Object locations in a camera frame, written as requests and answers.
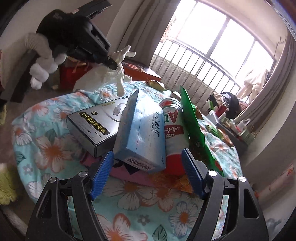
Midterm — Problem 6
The white plastic bag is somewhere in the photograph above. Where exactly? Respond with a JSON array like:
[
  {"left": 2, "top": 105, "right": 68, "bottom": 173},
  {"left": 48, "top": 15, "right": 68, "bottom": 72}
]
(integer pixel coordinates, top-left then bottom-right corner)
[{"left": 73, "top": 45, "right": 136, "bottom": 97}]

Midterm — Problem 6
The grey charging cable box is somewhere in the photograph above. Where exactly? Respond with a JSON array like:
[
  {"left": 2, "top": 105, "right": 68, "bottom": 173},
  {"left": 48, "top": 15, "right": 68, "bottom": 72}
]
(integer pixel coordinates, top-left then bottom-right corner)
[{"left": 66, "top": 96, "right": 128, "bottom": 158}]

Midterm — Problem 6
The green snack bag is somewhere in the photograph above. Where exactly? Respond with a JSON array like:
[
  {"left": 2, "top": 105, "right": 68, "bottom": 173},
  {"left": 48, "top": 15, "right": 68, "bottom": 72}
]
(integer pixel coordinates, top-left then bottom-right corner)
[{"left": 180, "top": 86, "right": 224, "bottom": 176}]

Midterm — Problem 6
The light blue tissue box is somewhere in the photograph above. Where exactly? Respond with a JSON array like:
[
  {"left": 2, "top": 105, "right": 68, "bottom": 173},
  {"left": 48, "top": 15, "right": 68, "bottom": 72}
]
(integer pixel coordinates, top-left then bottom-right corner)
[{"left": 113, "top": 89, "right": 166, "bottom": 173}]

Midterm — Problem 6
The white AD milk bottle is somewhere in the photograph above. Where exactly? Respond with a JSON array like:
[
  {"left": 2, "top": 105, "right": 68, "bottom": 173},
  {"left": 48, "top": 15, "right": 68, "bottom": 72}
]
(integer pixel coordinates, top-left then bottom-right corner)
[{"left": 159, "top": 97, "right": 189, "bottom": 176}]

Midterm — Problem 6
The white gloved left hand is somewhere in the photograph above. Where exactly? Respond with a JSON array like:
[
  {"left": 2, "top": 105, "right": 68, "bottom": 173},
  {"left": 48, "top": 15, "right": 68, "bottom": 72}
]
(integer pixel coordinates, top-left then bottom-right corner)
[{"left": 25, "top": 33, "right": 67, "bottom": 90}]

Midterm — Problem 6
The red gift bag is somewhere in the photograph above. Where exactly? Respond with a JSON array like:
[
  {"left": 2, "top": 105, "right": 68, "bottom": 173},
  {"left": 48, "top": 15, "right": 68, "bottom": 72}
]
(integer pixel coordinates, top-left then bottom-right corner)
[{"left": 59, "top": 56, "right": 92, "bottom": 90}]

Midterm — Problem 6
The floral blue quilt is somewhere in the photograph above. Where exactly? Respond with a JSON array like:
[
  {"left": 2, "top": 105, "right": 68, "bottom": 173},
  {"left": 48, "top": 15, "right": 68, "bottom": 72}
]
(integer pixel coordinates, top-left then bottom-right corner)
[{"left": 11, "top": 81, "right": 243, "bottom": 241}]

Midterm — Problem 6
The rolled floral paper tube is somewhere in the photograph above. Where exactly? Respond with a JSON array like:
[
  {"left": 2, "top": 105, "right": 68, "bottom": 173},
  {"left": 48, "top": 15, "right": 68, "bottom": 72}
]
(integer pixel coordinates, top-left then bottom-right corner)
[{"left": 257, "top": 164, "right": 295, "bottom": 203}]

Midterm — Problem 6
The left grey curtain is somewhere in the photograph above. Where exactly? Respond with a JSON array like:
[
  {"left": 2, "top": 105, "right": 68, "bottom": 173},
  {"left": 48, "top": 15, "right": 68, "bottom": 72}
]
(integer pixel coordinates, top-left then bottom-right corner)
[{"left": 107, "top": 1, "right": 180, "bottom": 67}]

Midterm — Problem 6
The grey curtain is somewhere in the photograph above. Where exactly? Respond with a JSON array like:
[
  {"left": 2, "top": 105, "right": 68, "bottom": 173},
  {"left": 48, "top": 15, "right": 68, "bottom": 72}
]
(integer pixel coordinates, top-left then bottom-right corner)
[
  {"left": 107, "top": 1, "right": 180, "bottom": 67},
  {"left": 234, "top": 33, "right": 295, "bottom": 131}
]

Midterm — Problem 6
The orange wooden cabinet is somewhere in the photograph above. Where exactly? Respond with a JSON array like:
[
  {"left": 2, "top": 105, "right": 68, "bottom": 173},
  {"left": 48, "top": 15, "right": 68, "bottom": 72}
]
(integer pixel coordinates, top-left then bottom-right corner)
[{"left": 122, "top": 62, "right": 162, "bottom": 82}]

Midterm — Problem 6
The grey side table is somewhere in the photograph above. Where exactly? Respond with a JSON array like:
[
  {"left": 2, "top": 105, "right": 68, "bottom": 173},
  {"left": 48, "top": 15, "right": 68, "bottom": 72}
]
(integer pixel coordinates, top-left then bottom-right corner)
[{"left": 207, "top": 110, "right": 248, "bottom": 156}]

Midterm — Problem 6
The green plastic basket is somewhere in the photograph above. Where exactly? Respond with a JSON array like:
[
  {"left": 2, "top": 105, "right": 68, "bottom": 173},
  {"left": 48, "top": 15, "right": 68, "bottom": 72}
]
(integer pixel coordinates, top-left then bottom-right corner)
[{"left": 239, "top": 129, "right": 255, "bottom": 146}]

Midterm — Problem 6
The white plastic jug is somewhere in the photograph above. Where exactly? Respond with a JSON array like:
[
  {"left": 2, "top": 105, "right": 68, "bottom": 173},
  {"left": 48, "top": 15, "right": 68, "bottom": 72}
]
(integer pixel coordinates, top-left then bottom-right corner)
[{"left": 237, "top": 118, "right": 250, "bottom": 132}]

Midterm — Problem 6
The yellow crumpled snack wrapper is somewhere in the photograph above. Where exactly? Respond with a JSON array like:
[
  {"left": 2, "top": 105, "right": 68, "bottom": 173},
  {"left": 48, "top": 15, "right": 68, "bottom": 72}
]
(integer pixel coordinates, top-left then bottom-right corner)
[{"left": 148, "top": 80, "right": 167, "bottom": 91}]

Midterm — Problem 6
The metal balcony railing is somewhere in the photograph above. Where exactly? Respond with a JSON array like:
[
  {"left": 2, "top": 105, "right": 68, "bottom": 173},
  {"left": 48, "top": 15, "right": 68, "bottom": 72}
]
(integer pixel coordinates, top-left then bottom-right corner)
[{"left": 149, "top": 39, "right": 241, "bottom": 113}]

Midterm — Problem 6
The right grey curtain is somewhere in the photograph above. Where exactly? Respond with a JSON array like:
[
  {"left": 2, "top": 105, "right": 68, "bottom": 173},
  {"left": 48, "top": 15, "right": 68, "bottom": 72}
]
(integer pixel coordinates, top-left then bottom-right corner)
[{"left": 234, "top": 33, "right": 295, "bottom": 131}]

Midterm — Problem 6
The red thermos bottle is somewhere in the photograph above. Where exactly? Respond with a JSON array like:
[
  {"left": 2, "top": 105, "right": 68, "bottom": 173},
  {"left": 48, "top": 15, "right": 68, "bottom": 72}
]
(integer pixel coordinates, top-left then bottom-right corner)
[{"left": 215, "top": 104, "right": 227, "bottom": 118}]

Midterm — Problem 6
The black clothes pile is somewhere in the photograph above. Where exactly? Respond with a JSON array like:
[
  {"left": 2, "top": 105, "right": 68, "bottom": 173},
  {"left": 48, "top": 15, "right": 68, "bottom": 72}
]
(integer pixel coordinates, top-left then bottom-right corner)
[{"left": 209, "top": 92, "right": 248, "bottom": 120}]

